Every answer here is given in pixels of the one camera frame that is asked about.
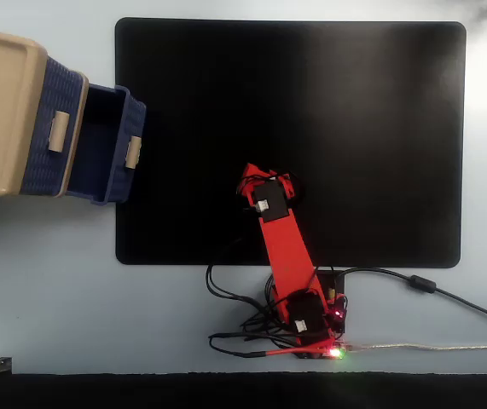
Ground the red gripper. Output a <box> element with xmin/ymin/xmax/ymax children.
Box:
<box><xmin>236</xmin><ymin>164</ymin><xmax>302</xmax><ymax>209</ymax></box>

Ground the blue drawer with green-banded handle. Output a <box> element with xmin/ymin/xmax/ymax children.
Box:
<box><xmin>66</xmin><ymin>84</ymin><xmax>148</xmax><ymax>206</ymax></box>

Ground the black table mat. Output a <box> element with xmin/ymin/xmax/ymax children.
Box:
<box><xmin>114</xmin><ymin>17</ymin><xmax>467</xmax><ymax>268</ymax></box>

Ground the controller circuit board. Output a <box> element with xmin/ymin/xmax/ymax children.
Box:
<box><xmin>327</xmin><ymin>306</ymin><xmax>350</xmax><ymax>360</ymax></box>

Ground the black backdrop cloth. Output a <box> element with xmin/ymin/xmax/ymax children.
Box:
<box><xmin>0</xmin><ymin>372</ymin><xmax>487</xmax><ymax>409</ymax></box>

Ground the black servo cable bundle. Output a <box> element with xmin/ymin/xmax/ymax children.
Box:
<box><xmin>206</xmin><ymin>238</ymin><xmax>312</xmax><ymax>359</ymax></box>

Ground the red wire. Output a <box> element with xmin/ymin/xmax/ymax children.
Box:
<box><xmin>264</xmin><ymin>345</ymin><xmax>333</xmax><ymax>358</ymax></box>

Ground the black power cable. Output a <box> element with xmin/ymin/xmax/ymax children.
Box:
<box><xmin>330</xmin><ymin>267</ymin><xmax>487</xmax><ymax>330</ymax></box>

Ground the blue drawer with plain handle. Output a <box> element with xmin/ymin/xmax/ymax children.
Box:
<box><xmin>19</xmin><ymin>57</ymin><xmax>84</xmax><ymax>197</ymax></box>

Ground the white USB cable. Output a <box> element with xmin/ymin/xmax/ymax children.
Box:
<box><xmin>345</xmin><ymin>342</ymin><xmax>487</xmax><ymax>353</ymax></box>

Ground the beige drawer cabinet frame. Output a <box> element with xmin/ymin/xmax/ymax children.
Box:
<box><xmin>0</xmin><ymin>25</ymin><xmax>90</xmax><ymax>199</ymax></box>

